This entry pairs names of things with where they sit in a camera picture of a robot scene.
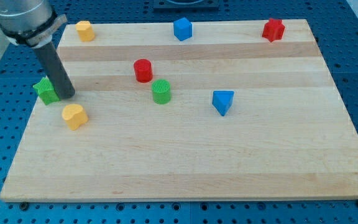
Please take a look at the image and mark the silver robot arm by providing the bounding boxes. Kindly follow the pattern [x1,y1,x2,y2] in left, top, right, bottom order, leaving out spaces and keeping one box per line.
[0,0,67,49]

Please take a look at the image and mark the yellow heart block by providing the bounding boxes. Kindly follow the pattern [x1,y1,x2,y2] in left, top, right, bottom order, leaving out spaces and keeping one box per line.
[62,104,89,131]

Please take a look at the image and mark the red star block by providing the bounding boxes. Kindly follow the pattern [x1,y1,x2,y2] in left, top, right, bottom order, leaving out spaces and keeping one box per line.
[262,18,285,42]

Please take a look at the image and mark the green star block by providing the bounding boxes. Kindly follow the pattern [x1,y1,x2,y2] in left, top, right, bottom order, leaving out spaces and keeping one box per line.
[32,77,60,105]

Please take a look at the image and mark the green cylinder block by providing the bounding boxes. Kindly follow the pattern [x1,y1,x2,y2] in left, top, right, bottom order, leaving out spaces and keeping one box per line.
[152,79,171,105]

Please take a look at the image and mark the blue triangle block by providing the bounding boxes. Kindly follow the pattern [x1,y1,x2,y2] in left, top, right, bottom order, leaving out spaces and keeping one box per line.
[212,90,234,116]

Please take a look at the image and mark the wooden board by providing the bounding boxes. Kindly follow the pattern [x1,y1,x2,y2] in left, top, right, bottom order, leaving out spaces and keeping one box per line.
[0,19,358,203]

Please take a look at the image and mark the red cylinder block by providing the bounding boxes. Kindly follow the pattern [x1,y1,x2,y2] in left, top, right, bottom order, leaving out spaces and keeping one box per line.
[133,58,153,83]

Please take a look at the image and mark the blue cube block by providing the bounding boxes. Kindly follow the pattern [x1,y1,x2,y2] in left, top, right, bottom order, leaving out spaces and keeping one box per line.
[173,17,193,41]

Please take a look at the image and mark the yellow pentagon block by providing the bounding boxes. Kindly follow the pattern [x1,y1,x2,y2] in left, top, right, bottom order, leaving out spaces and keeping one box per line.
[75,21,95,42]

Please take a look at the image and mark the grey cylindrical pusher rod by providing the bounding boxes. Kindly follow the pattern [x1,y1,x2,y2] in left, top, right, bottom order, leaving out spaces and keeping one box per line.
[33,42,75,100]

